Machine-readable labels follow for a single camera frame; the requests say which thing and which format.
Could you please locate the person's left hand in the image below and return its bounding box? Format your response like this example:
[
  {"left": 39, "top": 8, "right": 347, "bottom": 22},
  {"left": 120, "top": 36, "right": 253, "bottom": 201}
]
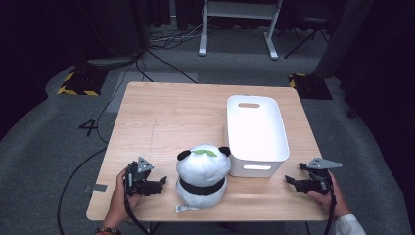
[{"left": 103, "top": 167, "right": 143, "bottom": 230}]

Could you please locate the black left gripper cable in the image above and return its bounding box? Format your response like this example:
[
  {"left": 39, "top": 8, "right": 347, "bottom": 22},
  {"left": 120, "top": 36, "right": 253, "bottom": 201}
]
[{"left": 123, "top": 169, "right": 152, "bottom": 235}]

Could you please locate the black tripod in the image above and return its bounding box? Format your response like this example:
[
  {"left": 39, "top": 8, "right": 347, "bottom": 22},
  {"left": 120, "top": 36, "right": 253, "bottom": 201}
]
[{"left": 283, "top": 14, "right": 331, "bottom": 60}]

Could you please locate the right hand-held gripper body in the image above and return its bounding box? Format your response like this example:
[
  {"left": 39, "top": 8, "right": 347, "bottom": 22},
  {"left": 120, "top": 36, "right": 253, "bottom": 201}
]
[{"left": 304, "top": 157, "right": 344, "bottom": 196}]

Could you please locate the white plastic storage bin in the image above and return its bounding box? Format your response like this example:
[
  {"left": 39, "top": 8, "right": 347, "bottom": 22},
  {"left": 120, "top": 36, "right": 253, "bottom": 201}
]
[{"left": 225, "top": 94, "right": 291, "bottom": 179}]

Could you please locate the person's right hand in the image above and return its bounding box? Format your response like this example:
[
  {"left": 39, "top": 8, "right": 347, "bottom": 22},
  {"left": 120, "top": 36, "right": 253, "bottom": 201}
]
[{"left": 306, "top": 170, "right": 352, "bottom": 220}]

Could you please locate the white metal desk frame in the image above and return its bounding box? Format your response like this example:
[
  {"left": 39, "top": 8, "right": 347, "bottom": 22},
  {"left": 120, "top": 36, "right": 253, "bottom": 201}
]
[{"left": 198, "top": 0, "right": 284, "bottom": 61}]

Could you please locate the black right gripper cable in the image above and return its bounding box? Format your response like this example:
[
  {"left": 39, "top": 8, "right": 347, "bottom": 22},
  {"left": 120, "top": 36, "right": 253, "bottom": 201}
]
[{"left": 322, "top": 182, "right": 338, "bottom": 235}]

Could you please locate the thick black floor cable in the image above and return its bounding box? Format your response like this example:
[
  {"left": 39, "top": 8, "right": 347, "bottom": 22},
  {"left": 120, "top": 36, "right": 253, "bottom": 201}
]
[{"left": 57, "top": 147, "right": 109, "bottom": 235}]

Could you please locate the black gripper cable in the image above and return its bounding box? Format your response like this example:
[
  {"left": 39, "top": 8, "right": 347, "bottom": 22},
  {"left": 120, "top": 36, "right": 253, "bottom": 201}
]
[
  {"left": 322, "top": 182, "right": 338, "bottom": 235},
  {"left": 123, "top": 169, "right": 152, "bottom": 235}
]

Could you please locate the thin black floor cable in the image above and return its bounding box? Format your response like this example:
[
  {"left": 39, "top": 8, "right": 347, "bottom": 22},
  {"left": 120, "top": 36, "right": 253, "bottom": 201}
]
[{"left": 96, "top": 62, "right": 135, "bottom": 145}]

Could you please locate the grey flat stand base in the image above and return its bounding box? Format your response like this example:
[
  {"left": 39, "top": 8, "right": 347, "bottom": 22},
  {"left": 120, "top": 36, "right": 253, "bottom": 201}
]
[{"left": 86, "top": 56, "right": 140, "bottom": 69}]

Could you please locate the bead bracelet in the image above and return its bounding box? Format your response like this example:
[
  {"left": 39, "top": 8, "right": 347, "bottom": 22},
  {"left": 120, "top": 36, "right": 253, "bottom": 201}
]
[{"left": 94, "top": 226, "right": 122, "bottom": 235}]

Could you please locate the bundle of floor cables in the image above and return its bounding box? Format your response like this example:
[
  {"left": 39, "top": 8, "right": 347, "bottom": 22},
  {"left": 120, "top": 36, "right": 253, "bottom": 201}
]
[{"left": 148, "top": 18, "right": 213, "bottom": 51}]

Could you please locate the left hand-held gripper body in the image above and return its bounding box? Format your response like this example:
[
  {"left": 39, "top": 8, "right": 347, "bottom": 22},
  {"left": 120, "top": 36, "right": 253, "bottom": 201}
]
[{"left": 124, "top": 156, "right": 155, "bottom": 197}]

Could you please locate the black yellow striped base plate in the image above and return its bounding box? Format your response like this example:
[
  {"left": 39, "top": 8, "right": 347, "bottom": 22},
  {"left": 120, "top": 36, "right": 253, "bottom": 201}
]
[
  {"left": 57, "top": 66, "right": 110, "bottom": 98},
  {"left": 288, "top": 72, "right": 334, "bottom": 101}
]

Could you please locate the panda plush toy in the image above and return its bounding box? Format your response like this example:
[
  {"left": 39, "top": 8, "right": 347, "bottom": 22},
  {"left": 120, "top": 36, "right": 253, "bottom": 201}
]
[{"left": 175, "top": 143, "right": 233, "bottom": 214}]

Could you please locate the grey curtain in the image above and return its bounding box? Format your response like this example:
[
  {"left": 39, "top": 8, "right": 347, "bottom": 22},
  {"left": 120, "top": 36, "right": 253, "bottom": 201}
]
[{"left": 313, "top": 0, "right": 375, "bottom": 79}]

